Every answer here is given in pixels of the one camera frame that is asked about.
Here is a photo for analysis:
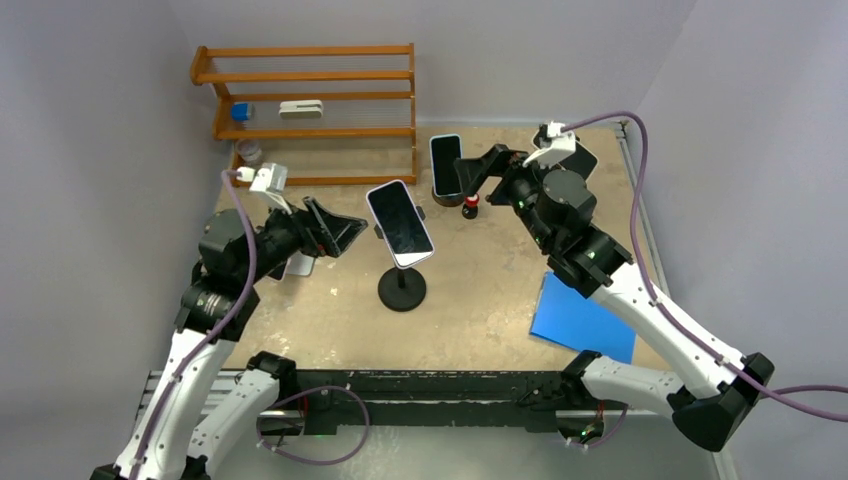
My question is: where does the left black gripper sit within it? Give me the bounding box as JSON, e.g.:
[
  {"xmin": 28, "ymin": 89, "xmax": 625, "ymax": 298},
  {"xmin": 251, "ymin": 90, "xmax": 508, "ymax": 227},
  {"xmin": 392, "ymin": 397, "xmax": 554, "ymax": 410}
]
[{"xmin": 239, "ymin": 192, "xmax": 365, "ymax": 284}]

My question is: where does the red cap black stamp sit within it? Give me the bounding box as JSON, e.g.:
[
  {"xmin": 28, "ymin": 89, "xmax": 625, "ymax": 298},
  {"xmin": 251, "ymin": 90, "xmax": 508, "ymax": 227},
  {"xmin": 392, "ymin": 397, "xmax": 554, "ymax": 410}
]
[{"xmin": 461, "ymin": 194, "xmax": 480, "ymax": 220}]

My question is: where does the blue notebook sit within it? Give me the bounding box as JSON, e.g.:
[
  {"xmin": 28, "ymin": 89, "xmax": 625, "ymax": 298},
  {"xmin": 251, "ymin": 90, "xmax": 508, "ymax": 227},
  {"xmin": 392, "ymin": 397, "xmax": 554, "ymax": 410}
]
[{"xmin": 529, "ymin": 272, "xmax": 636, "ymax": 364}]

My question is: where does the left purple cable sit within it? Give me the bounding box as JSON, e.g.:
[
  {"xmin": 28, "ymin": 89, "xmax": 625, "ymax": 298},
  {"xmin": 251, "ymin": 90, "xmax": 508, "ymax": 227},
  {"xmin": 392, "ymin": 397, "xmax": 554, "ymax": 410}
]
[{"xmin": 125, "ymin": 168, "xmax": 260, "ymax": 480}]

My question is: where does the black phone stand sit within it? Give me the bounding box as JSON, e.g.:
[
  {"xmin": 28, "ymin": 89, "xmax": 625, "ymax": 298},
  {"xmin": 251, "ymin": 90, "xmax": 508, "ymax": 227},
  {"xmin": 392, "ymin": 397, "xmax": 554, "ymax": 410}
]
[{"xmin": 375, "ymin": 223, "xmax": 427, "ymax": 312}]

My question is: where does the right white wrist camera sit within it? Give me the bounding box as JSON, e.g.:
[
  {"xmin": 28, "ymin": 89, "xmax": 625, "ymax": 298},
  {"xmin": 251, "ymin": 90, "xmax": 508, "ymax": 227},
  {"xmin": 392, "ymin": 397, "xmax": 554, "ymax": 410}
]
[{"xmin": 521, "ymin": 122, "xmax": 577, "ymax": 169}]

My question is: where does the pink case smartphone flat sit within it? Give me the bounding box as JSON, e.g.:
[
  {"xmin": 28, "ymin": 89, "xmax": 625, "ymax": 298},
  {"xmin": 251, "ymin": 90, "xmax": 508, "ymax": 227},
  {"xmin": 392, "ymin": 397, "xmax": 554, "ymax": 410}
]
[{"xmin": 268, "ymin": 253, "xmax": 315, "ymax": 281}]

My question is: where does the lavender case smartphone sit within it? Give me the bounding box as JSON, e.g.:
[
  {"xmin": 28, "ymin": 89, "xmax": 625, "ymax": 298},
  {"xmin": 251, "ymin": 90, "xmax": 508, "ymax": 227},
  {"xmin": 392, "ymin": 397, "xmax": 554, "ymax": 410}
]
[{"xmin": 366, "ymin": 180, "xmax": 435, "ymax": 269}]

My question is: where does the blue white small box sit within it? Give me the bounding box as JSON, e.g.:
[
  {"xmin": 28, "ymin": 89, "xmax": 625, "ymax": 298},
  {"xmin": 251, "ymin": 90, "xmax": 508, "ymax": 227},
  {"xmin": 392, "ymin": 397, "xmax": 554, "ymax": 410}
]
[{"xmin": 230, "ymin": 102, "xmax": 255, "ymax": 123}]

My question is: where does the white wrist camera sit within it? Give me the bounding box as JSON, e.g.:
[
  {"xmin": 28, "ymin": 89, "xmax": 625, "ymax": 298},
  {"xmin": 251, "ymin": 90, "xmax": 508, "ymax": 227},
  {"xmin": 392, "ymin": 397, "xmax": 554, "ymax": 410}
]
[
  {"xmin": 521, "ymin": 122, "xmax": 577, "ymax": 169},
  {"xmin": 236, "ymin": 163, "xmax": 292, "ymax": 215}
]

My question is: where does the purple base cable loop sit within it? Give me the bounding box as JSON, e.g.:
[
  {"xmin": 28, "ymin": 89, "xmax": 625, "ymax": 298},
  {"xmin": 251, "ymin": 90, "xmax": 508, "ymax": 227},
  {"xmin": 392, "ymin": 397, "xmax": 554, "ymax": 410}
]
[{"xmin": 255, "ymin": 385, "xmax": 370, "ymax": 466}]

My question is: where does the light blue case smartphone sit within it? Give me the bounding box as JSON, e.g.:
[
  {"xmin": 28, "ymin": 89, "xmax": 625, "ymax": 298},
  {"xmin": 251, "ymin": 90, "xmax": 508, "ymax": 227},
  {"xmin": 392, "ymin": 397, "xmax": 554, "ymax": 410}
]
[{"xmin": 429, "ymin": 133, "xmax": 462, "ymax": 197}]

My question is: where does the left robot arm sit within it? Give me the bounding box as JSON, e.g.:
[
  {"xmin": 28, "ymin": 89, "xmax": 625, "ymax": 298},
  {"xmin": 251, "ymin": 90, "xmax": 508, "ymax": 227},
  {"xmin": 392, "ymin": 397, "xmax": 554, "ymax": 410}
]
[{"xmin": 92, "ymin": 197, "xmax": 368, "ymax": 479}]

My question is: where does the white eraser block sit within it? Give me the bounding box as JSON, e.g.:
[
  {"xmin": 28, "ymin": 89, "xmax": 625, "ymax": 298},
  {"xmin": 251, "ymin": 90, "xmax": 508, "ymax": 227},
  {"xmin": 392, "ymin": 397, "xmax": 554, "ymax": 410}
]
[{"xmin": 278, "ymin": 99, "xmax": 324, "ymax": 120}]

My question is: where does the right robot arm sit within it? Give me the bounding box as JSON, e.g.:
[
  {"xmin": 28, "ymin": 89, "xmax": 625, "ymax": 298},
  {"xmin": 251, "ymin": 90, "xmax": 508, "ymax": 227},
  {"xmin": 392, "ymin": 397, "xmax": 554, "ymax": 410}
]
[{"xmin": 454, "ymin": 144, "xmax": 775, "ymax": 452}]

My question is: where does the wooden shelf rack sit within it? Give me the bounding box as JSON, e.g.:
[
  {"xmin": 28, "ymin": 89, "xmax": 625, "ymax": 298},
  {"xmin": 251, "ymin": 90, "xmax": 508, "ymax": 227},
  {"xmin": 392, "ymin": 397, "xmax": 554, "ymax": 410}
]
[{"xmin": 189, "ymin": 43, "xmax": 420, "ymax": 186}]

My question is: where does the white case smartphone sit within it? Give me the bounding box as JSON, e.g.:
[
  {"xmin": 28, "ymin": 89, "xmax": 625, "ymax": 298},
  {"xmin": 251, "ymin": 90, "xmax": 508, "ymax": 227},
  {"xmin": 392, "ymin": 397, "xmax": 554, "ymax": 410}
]
[{"xmin": 548, "ymin": 134, "xmax": 598, "ymax": 180}]

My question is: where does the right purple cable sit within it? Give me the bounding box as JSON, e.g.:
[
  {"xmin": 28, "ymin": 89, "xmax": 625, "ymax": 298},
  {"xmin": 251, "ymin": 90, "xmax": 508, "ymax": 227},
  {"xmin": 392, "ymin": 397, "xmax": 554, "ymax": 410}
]
[{"xmin": 561, "ymin": 111, "xmax": 848, "ymax": 424}]

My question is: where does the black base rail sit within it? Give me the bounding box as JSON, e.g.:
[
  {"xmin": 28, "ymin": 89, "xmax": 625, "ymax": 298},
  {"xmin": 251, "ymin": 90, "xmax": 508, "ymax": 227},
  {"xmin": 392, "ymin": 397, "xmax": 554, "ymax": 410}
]
[{"xmin": 228, "ymin": 368, "xmax": 627, "ymax": 437}]

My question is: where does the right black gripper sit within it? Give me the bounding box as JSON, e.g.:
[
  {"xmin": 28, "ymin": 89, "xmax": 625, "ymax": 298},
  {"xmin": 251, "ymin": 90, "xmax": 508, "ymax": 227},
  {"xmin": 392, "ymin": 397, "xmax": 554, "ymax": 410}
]
[{"xmin": 454, "ymin": 146, "xmax": 557, "ymax": 252}]

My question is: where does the clear small jar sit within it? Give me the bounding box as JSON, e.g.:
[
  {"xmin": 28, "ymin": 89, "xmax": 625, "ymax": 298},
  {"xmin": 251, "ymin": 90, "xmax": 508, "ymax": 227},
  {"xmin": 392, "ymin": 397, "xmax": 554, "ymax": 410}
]
[{"xmin": 234, "ymin": 139, "xmax": 263, "ymax": 165}]

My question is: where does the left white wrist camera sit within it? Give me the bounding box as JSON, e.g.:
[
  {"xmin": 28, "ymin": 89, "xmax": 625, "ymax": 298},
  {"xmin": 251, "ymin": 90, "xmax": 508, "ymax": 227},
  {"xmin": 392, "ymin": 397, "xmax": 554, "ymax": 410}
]
[{"xmin": 236, "ymin": 163, "xmax": 292, "ymax": 215}]

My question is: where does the round brown phone dock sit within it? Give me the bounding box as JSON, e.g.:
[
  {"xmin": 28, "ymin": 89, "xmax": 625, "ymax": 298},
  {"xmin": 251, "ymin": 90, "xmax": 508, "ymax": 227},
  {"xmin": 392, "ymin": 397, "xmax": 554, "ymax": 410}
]
[{"xmin": 431, "ymin": 190, "xmax": 465, "ymax": 208}]

